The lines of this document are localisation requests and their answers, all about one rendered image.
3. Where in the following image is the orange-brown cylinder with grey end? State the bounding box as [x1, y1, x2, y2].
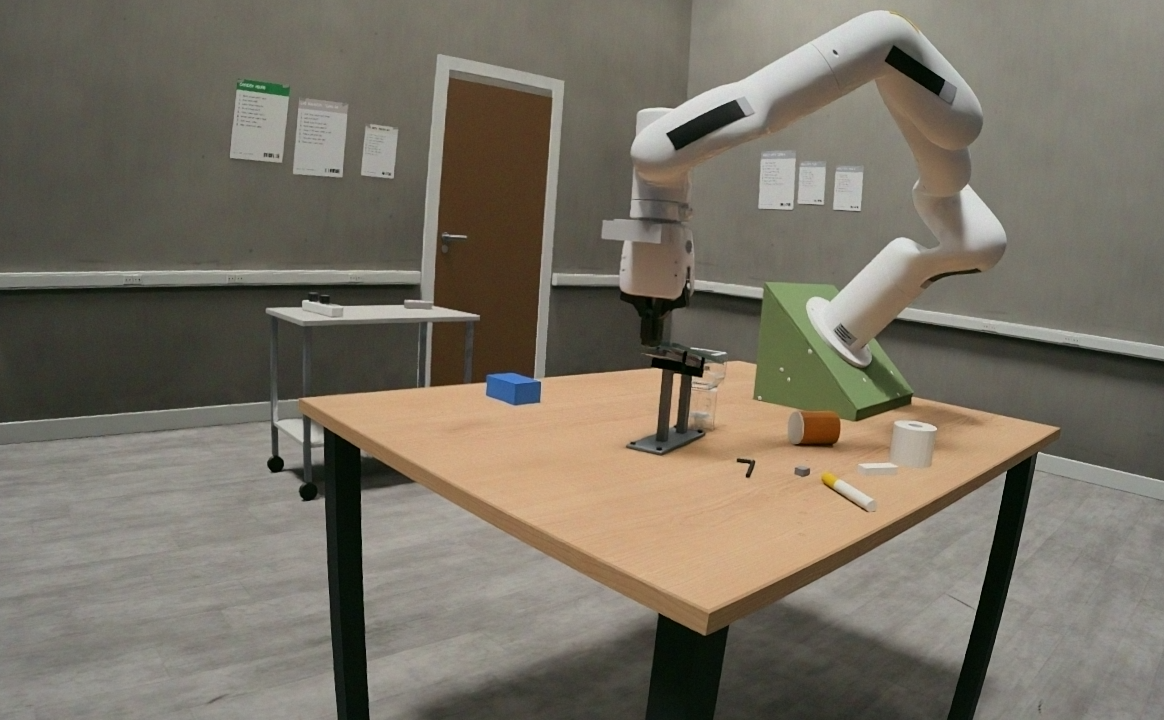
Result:
[787, 411, 842, 445]

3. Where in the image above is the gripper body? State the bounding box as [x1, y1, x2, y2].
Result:
[619, 224, 695, 299]

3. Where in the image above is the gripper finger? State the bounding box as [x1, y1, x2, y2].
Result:
[646, 281, 689, 347]
[620, 291, 654, 345]

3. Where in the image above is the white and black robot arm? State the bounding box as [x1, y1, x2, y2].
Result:
[602, 10, 1007, 368]

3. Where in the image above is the blue rectangular block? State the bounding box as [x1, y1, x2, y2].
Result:
[487, 373, 542, 406]

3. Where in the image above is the white cylinder with yellow cap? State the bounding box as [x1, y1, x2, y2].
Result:
[821, 472, 876, 512]

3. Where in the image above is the clear plastic vial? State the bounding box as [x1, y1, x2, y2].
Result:
[687, 388, 718, 433]

